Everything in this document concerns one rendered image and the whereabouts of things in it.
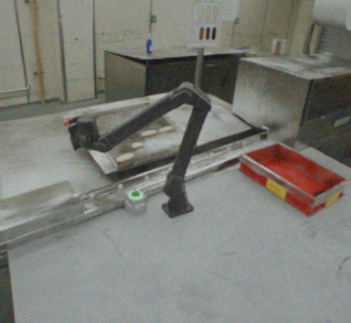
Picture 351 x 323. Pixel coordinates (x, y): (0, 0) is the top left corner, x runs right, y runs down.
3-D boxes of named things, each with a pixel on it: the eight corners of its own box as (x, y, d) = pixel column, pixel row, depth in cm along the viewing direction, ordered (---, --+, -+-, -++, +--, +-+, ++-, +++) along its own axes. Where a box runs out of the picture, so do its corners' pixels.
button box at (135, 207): (132, 223, 124) (132, 202, 119) (122, 213, 130) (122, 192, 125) (148, 217, 129) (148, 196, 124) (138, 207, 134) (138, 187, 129)
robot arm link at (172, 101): (194, 101, 102) (196, 91, 112) (185, 87, 100) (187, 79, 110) (100, 157, 116) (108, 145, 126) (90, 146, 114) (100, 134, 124)
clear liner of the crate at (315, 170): (310, 219, 128) (316, 201, 123) (235, 168, 162) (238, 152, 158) (346, 196, 145) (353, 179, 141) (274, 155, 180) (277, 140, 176)
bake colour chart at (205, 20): (186, 48, 232) (191, -14, 212) (186, 48, 233) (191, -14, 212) (218, 47, 249) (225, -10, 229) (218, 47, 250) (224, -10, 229)
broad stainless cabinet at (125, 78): (143, 147, 352) (145, 59, 305) (103, 118, 423) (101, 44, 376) (250, 118, 462) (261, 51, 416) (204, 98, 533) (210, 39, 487)
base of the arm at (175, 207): (170, 219, 124) (194, 210, 130) (171, 203, 120) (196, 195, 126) (160, 207, 131) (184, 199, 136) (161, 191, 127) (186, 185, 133)
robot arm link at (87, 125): (106, 152, 116) (111, 143, 123) (103, 124, 110) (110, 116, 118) (77, 150, 116) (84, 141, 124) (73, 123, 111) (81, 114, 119)
